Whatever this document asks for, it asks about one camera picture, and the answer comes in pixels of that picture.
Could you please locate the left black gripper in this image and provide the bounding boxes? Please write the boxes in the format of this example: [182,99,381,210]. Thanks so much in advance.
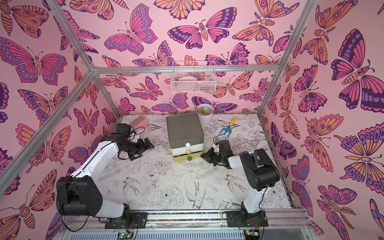
[123,137,155,160]

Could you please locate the green drawer cabinet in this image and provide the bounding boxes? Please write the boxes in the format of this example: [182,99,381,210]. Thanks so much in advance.
[166,112,204,163]

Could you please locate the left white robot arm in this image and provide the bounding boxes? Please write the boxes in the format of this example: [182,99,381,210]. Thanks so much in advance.
[57,124,154,219]

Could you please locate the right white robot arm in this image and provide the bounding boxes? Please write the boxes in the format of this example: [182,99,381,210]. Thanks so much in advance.
[201,148,281,215]

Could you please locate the blue yellow garden fork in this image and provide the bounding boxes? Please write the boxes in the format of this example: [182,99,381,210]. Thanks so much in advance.
[220,117,237,137]

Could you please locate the potted cactus white pot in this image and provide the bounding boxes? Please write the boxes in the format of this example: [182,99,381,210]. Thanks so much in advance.
[196,104,214,124]

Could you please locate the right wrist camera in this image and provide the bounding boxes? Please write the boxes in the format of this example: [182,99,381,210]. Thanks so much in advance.
[213,140,233,158]

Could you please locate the white wire basket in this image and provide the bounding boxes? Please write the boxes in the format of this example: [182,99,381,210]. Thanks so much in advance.
[169,61,217,94]

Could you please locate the aluminium frame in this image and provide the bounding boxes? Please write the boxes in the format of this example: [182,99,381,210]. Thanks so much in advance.
[1,1,306,206]

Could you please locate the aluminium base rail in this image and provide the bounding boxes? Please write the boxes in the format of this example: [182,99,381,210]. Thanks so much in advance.
[55,209,316,240]

